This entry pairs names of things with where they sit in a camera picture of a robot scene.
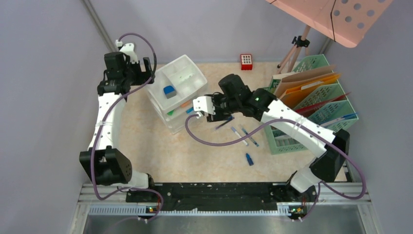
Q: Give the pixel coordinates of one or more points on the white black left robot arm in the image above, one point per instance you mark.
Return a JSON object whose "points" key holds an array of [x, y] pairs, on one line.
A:
{"points": [[103, 162]]}

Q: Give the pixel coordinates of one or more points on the blue marker cap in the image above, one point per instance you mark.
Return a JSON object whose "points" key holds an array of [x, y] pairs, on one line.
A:
{"points": [[249, 159]]}

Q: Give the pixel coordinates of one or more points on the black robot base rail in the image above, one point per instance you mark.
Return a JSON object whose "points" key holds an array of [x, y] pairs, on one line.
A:
{"points": [[212, 193]]}

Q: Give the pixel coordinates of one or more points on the orange cap clear marker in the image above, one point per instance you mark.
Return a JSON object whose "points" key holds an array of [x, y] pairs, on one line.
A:
{"points": [[187, 107]]}

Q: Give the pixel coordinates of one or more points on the green plastic file rack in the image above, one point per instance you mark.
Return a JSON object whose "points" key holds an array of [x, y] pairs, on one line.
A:
{"points": [[280, 143]]}

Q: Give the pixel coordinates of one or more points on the red grid pen holder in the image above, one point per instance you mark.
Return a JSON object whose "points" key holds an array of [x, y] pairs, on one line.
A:
{"points": [[246, 62]]}

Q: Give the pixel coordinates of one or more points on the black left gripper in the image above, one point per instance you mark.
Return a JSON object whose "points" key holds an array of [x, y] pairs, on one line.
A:
{"points": [[142, 75]]}

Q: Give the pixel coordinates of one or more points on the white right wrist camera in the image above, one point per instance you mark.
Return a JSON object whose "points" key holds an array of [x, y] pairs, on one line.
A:
{"points": [[202, 105]]}

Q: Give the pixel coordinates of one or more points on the white blue pen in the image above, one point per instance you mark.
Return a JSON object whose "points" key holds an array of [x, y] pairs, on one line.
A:
{"points": [[239, 136]]}

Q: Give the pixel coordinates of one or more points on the white plastic drawer organizer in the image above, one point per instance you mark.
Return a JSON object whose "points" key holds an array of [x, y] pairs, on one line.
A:
{"points": [[175, 85]]}

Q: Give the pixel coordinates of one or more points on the pink music stand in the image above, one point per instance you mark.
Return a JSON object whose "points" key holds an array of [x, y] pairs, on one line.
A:
{"points": [[344, 21]]}

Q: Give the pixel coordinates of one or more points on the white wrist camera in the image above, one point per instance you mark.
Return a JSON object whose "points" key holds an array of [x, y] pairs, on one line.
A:
{"points": [[202, 105], [128, 49]]}

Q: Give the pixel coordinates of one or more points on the red plastic folder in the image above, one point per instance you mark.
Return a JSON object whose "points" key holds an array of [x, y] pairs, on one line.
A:
{"points": [[320, 104]]}

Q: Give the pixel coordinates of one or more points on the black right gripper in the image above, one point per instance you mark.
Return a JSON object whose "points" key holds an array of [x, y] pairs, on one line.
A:
{"points": [[218, 116]]}

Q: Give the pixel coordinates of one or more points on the orange folder binder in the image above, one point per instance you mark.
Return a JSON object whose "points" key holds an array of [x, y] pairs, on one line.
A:
{"points": [[293, 96]]}

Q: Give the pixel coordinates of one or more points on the blue grey eraser block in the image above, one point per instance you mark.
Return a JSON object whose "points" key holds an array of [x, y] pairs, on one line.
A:
{"points": [[169, 91]]}

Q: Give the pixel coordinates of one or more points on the blue file folder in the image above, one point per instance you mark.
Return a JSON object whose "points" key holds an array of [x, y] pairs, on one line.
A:
{"points": [[345, 117]]}

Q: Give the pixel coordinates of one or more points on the dark purple pen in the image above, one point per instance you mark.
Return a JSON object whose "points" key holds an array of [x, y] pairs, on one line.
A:
{"points": [[224, 123]]}

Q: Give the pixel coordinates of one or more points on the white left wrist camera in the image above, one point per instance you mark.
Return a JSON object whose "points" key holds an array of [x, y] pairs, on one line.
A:
{"points": [[128, 49]]}

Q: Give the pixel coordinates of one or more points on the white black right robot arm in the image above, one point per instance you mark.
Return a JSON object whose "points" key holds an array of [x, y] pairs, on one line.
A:
{"points": [[326, 145]]}

